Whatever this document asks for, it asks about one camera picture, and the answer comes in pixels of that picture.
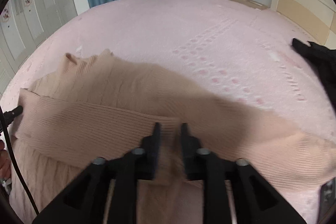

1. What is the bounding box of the black puffer jacket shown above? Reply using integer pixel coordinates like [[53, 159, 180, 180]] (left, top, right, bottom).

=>
[[291, 38, 336, 110]]

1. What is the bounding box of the pink bed sheet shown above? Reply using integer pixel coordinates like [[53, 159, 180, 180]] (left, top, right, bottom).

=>
[[0, 0, 336, 224]]

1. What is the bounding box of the cream wooden headboard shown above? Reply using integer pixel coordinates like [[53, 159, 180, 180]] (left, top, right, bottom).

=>
[[270, 0, 335, 50]]

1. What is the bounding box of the white wardrobe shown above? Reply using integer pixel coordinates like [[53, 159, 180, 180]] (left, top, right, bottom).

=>
[[1, 0, 77, 93]]

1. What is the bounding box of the person's left hand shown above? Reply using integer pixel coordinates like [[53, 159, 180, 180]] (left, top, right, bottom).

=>
[[0, 140, 11, 180]]

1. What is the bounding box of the pink knit sweater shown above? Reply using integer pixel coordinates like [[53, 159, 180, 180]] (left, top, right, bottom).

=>
[[11, 50, 335, 223]]

